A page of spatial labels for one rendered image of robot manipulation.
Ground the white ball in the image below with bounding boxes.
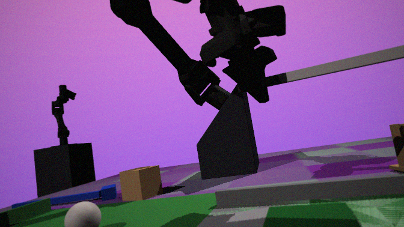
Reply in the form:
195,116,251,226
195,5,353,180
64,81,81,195
64,201,102,227

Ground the green flat mat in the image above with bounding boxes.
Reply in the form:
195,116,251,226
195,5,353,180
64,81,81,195
5,193,336,227

